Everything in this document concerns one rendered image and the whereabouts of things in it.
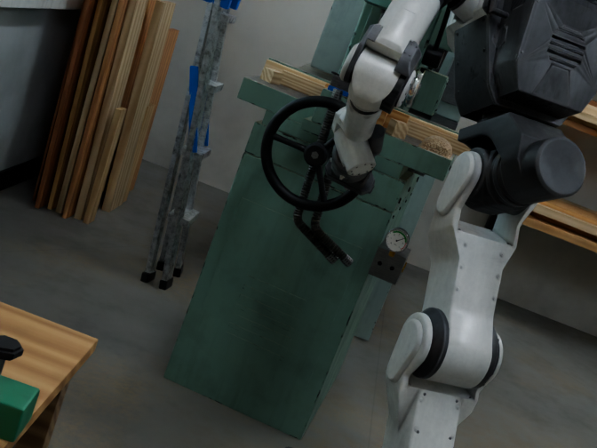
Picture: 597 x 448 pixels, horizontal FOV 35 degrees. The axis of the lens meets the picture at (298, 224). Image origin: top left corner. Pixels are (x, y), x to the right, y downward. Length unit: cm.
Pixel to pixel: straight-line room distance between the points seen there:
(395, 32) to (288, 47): 319
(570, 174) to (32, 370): 100
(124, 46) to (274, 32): 142
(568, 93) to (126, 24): 220
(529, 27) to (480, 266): 47
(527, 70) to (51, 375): 102
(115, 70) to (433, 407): 223
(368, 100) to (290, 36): 318
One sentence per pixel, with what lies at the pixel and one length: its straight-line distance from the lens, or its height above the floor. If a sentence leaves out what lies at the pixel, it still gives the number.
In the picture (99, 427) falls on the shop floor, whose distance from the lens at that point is 246.
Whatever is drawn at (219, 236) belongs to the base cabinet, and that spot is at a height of 46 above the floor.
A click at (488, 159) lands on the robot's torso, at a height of 100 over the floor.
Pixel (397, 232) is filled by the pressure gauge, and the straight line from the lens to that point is 246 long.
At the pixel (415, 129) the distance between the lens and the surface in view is 264.
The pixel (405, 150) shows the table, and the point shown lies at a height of 88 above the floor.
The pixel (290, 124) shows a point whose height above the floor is 83.
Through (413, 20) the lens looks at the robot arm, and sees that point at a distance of 183.
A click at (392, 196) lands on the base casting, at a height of 75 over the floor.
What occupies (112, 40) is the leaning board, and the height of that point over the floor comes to 73.
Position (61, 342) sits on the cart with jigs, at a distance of 158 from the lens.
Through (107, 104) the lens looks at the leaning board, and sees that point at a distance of 377.
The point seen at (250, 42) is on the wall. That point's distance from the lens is 501.
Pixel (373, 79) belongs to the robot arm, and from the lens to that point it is 180.
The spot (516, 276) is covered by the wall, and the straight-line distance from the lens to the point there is 514.
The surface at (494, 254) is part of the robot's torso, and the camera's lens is 194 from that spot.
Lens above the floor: 120
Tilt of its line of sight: 14 degrees down
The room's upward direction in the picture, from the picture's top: 21 degrees clockwise
